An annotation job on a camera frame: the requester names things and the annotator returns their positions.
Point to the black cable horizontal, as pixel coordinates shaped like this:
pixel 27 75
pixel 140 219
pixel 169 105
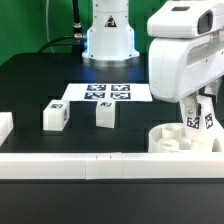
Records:
pixel 76 42

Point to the white fence wall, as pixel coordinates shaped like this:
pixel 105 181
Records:
pixel 89 166
pixel 6 125

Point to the white left fence wall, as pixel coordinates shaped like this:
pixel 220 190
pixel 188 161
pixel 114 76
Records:
pixel 6 125

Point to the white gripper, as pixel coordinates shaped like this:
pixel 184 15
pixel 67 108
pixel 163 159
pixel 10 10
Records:
pixel 187 52

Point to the white front fence wall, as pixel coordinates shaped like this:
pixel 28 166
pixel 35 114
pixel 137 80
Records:
pixel 89 166

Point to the white marker sheet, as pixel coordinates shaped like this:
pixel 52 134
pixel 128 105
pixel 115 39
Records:
pixel 119 92

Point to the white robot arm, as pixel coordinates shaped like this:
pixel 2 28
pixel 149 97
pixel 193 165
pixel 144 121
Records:
pixel 110 39

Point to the black cable vertical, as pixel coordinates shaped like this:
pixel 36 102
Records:
pixel 76 16

